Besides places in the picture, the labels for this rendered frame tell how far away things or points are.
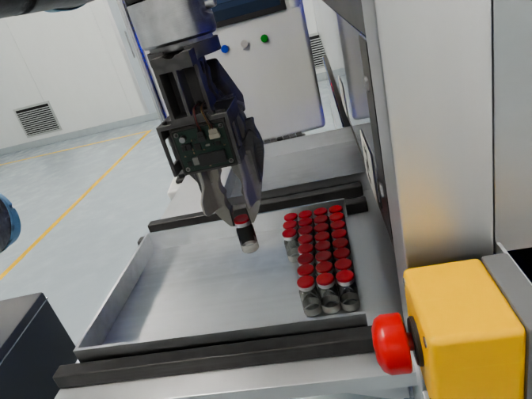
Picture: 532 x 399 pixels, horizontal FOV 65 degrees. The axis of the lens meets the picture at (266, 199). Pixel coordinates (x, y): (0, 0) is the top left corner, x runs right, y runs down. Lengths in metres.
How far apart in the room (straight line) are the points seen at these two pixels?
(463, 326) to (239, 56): 1.14
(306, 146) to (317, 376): 0.64
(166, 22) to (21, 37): 6.59
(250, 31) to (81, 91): 5.55
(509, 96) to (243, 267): 0.43
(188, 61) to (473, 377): 0.32
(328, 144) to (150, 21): 0.66
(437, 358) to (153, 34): 0.33
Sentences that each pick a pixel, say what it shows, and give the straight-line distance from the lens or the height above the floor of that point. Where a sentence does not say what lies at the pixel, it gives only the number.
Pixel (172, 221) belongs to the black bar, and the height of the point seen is 0.90.
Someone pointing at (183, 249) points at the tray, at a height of 0.88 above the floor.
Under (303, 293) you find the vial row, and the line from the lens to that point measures 0.49.
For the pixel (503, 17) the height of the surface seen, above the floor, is 1.18.
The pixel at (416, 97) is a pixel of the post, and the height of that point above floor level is 1.15.
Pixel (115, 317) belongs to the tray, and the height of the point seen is 0.89.
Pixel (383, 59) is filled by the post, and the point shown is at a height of 1.17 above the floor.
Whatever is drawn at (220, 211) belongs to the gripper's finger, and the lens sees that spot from 0.50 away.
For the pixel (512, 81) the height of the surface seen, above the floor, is 1.14.
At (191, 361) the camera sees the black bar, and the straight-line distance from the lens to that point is 0.49.
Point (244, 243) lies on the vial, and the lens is 0.52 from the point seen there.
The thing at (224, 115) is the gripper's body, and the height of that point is 1.14.
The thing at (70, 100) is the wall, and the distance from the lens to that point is 6.86.
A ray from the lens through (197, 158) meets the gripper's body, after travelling 0.41.
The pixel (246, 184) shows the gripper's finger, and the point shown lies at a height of 1.05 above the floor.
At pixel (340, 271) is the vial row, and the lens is 0.50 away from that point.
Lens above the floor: 1.23
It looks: 26 degrees down
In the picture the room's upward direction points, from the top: 15 degrees counter-clockwise
